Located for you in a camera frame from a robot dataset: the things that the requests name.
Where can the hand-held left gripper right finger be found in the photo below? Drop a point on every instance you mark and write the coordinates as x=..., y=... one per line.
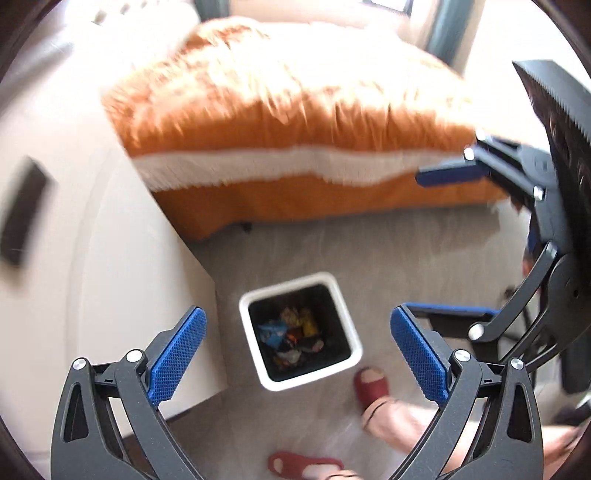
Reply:
x=418, y=357

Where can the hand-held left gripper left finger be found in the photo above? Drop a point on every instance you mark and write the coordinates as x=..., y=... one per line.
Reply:
x=178, y=357

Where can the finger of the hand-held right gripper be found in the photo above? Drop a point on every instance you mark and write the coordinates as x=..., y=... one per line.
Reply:
x=450, y=175
x=461, y=310

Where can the blue snack wrapper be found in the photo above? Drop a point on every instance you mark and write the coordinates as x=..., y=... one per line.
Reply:
x=272, y=333

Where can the red silver wrapper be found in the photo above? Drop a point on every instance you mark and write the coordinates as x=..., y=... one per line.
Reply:
x=315, y=345

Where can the white wrapper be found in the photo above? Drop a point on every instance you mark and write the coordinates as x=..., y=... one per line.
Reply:
x=288, y=356

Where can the silver foil wrapper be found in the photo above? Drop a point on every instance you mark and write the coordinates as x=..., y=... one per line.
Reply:
x=289, y=316

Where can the white square waste bin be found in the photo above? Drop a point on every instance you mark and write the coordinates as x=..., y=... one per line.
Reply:
x=300, y=279

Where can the red slipper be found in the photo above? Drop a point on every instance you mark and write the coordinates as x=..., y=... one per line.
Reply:
x=369, y=383
x=300, y=464

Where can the person's leg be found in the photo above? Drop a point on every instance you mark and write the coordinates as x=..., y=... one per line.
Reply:
x=397, y=422

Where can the white side table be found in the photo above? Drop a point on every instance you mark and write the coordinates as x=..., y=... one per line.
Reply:
x=138, y=277

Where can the orange and white bed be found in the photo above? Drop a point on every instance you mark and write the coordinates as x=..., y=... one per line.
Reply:
x=286, y=120

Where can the black rectangular object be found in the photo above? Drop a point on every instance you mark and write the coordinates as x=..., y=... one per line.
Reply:
x=23, y=212

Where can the white tufted headboard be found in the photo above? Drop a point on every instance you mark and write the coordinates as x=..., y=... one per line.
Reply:
x=147, y=23

